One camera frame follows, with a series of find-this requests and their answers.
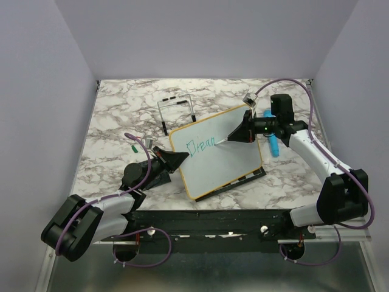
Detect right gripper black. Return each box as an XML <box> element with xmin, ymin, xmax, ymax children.
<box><xmin>228</xmin><ymin>109</ymin><xmax>279</xmax><ymax>143</ymax></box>

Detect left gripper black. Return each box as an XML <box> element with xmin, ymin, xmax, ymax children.
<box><xmin>139</xmin><ymin>146</ymin><xmax>189</xmax><ymax>190</ymax></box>

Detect white whiteboard marker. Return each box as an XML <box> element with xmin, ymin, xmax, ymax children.
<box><xmin>215</xmin><ymin>138</ymin><xmax>228</xmax><ymax>146</ymax></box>

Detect yellow framed whiteboard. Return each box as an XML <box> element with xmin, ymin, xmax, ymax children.
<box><xmin>169</xmin><ymin>105</ymin><xmax>263</xmax><ymax>200</ymax></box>

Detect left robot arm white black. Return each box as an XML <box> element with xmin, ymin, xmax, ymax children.
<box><xmin>41</xmin><ymin>147</ymin><xmax>190</xmax><ymax>262</ymax></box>

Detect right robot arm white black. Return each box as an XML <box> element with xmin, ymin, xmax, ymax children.
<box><xmin>227</xmin><ymin>94</ymin><xmax>368</xmax><ymax>238</ymax></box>

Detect dark grey lego baseplate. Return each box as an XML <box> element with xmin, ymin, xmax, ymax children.
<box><xmin>141</xmin><ymin>170</ymin><xmax>171</xmax><ymax>190</ymax></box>

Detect blue cylindrical eraser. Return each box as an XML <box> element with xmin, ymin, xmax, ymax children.
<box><xmin>263</xmin><ymin>109</ymin><xmax>280</xmax><ymax>158</ymax></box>

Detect black white chessboard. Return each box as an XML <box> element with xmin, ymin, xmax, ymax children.
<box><xmin>195</xmin><ymin>167</ymin><xmax>266</xmax><ymax>203</ymax></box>

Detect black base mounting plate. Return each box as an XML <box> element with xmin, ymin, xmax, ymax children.
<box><xmin>103</xmin><ymin>209</ymin><xmax>316</xmax><ymax>254</ymax></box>

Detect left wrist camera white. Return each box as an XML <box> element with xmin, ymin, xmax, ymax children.
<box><xmin>142</xmin><ymin>136</ymin><xmax>153</xmax><ymax>149</ymax></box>

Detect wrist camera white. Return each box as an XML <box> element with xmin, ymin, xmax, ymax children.
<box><xmin>142</xmin><ymin>136</ymin><xmax>153</xmax><ymax>149</ymax></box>
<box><xmin>243</xmin><ymin>92</ymin><xmax>258</xmax><ymax>108</ymax></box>

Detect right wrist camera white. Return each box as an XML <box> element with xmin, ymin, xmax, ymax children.
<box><xmin>243</xmin><ymin>92</ymin><xmax>258</xmax><ymax>108</ymax></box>

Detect wire whiteboard stand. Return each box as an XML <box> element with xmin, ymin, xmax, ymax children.
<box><xmin>157</xmin><ymin>94</ymin><xmax>196</xmax><ymax>136</ymax></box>

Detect aluminium rail frame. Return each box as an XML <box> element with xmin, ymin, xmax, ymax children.
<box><xmin>33</xmin><ymin>78</ymin><xmax>377</xmax><ymax>292</ymax></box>

